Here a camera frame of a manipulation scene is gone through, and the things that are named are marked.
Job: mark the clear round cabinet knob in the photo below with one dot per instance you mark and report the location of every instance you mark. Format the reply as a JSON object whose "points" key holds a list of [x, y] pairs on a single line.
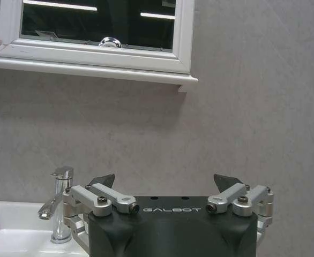
{"points": [[110, 42]]}

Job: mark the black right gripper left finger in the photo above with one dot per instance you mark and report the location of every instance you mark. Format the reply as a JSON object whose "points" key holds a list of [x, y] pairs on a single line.
{"points": [[98, 196]]}

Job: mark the white framed mirror cabinet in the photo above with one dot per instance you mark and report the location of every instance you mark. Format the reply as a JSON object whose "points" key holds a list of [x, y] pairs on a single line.
{"points": [[92, 37]]}

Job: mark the white ceramic washbasin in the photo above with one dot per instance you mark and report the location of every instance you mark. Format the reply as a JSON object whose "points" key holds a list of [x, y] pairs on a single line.
{"points": [[17, 230]]}

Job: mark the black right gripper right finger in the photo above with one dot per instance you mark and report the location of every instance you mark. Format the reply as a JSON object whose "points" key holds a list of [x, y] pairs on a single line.
{"points": [[237, 196]]}

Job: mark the chrome basin faucet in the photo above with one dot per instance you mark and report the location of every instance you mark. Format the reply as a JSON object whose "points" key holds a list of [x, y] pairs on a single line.
{"points": [[57, 204]]}

